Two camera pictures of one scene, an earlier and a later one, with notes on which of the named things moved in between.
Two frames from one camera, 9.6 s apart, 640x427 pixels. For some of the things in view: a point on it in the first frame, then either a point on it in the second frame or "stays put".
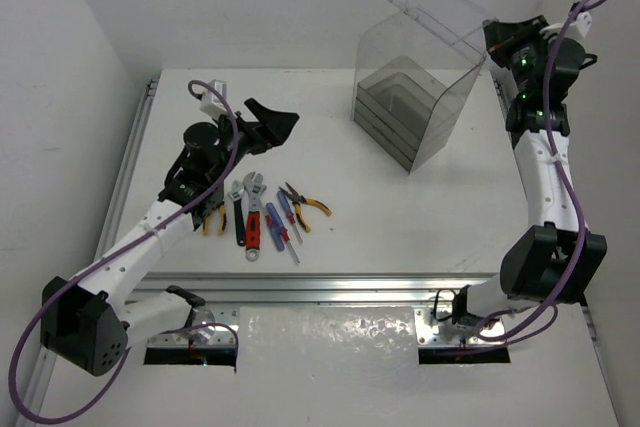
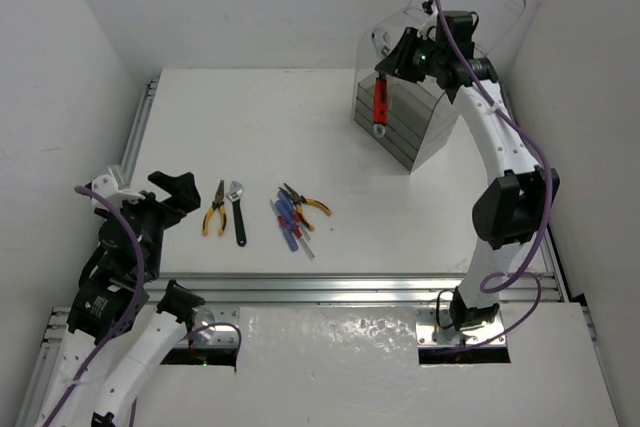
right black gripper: [502, 37] -> [398, 61]
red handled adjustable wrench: [254, 185] -> [382, 43]
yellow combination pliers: [222, 221] stays put
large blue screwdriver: [279, 232] -> [286, 222]
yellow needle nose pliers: [298, 199] stays put
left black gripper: [257, 132] -> [163, 204]
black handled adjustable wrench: [236, 193] stays put
